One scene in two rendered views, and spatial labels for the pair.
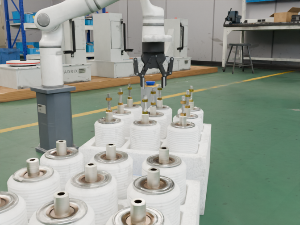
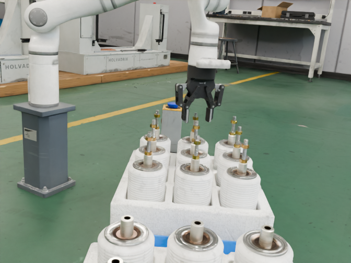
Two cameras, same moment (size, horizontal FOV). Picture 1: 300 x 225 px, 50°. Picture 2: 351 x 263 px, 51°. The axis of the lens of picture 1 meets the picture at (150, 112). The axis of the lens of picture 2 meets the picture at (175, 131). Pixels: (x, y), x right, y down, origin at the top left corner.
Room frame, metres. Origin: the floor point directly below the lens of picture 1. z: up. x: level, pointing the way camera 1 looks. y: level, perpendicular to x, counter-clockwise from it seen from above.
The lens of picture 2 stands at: (0.14, 0.25, 0.60)
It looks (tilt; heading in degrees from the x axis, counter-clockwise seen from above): 16 degrees down; 348
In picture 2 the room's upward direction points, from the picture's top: 4 degrees clockwise
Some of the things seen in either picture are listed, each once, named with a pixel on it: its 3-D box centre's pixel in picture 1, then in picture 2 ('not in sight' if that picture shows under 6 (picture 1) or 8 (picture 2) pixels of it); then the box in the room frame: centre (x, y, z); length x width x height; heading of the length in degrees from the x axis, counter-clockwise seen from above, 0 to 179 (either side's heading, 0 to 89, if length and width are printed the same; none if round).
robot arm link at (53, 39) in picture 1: (49, 30); (43, 30); (1.43, 0.43, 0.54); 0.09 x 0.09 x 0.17; 86
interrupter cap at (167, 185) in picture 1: (153, 185); not in sight; (0.53, -0.01, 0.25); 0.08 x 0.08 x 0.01
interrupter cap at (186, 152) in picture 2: (153, 114); (194, 153); (1.09, -0.01, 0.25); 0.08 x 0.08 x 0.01
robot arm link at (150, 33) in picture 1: (154, 32); (206, 54); (1.07, -0.01, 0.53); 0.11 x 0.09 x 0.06; 12
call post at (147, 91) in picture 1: (150, 120); (170, 150); (1.39, 0.00, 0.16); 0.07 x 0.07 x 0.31; 77
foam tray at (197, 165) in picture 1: (152, 158); (189, 205); (1.09, -0.01, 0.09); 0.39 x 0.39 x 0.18; 77
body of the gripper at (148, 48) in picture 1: (153, 54); (200, 80); (1.09, -0.01, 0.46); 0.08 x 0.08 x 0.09
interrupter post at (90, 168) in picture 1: (91, 172); not in sight; (0.56, 0.11, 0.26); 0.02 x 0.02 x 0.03
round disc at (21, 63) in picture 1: (23, 62); not in sight; (3.11, 1.21, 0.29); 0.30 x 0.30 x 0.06
